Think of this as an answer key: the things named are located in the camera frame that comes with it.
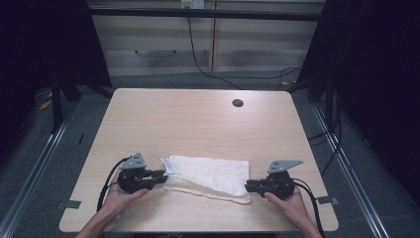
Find hand-held gripper black cable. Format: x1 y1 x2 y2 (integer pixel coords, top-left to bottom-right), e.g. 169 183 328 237
291 178 327 238
95 156 132 213

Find person's left hand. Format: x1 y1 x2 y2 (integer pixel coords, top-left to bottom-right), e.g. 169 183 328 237
104 172 151 220

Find black horizontal frame bar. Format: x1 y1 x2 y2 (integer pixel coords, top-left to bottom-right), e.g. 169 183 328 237
87 7 327 23

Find black metal stand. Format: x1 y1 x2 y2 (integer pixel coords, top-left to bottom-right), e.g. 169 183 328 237
49 73 83 135
306 73 342 133

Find dark curtain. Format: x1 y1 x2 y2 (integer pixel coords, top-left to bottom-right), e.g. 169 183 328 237
0 0 113 160
296 0 420 207

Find black cables beside stand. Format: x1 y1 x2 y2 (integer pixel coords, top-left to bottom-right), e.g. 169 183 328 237
308 92 343 178

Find yellow floor tape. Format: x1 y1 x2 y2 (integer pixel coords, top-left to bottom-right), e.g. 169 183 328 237
38 98 53 112

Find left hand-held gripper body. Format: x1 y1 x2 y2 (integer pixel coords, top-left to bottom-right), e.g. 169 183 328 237
116 152 157 195

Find white towel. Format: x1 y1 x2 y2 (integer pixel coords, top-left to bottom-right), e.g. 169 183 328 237
159 155 253 205

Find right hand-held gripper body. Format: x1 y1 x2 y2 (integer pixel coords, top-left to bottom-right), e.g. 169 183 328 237
260 160 304 201

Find metal floor rail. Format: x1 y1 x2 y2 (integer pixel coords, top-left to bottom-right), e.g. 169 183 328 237
0 107 77 238
311 104 391 238

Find left hand-held gripper black cable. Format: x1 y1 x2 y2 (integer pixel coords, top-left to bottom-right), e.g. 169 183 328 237
95 156 132 213

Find person's right hand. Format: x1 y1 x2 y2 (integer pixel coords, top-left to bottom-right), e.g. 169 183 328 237
263 185 310 226

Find long black floor cable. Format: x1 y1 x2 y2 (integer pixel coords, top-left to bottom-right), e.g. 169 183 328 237
186 16 302 91

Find grey tape piece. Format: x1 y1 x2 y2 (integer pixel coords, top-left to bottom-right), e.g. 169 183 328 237
316 195 340 206
63 199 82 210

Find right hand-held gripper black cable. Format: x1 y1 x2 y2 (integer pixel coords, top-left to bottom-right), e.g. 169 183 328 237
291 178 327 238

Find white wall socket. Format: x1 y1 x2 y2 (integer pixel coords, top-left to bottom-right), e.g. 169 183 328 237
180 0 206 10

